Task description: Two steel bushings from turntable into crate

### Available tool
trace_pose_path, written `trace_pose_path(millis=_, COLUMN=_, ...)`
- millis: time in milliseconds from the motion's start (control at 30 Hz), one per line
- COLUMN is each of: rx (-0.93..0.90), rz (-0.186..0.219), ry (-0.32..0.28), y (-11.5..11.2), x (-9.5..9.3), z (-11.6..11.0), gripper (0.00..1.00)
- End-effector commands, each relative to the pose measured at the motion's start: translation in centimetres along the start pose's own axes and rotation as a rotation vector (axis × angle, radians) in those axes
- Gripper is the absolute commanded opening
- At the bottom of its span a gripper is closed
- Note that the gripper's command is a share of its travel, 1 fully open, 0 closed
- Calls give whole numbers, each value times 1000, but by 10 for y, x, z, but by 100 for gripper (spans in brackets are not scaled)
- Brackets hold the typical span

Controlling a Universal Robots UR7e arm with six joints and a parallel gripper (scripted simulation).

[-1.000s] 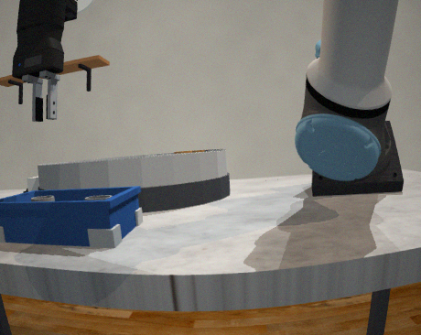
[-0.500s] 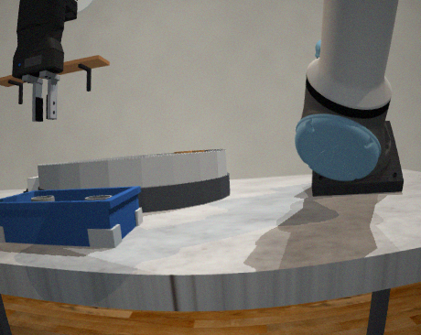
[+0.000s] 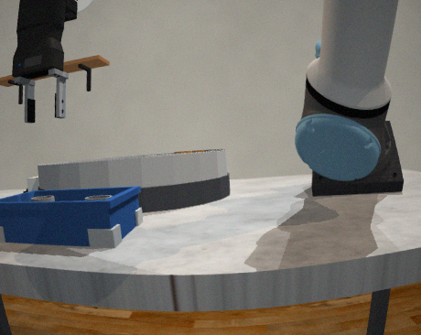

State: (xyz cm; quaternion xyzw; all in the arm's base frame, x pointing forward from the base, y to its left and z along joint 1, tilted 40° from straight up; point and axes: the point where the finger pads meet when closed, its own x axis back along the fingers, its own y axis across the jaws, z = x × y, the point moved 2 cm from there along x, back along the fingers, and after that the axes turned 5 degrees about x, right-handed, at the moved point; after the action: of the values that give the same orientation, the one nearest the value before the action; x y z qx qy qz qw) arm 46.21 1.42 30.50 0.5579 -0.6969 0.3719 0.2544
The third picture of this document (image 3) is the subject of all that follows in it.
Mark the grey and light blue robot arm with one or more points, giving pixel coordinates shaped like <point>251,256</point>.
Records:
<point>347,95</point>

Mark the blue square crate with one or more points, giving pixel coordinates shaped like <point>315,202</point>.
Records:
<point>75,222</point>

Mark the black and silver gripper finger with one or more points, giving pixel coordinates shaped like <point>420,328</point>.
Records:
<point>29,98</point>
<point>60,95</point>

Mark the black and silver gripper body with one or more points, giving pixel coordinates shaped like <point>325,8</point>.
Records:
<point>40,25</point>

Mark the grey round turntable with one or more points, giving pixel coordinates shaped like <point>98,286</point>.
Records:
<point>167,182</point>

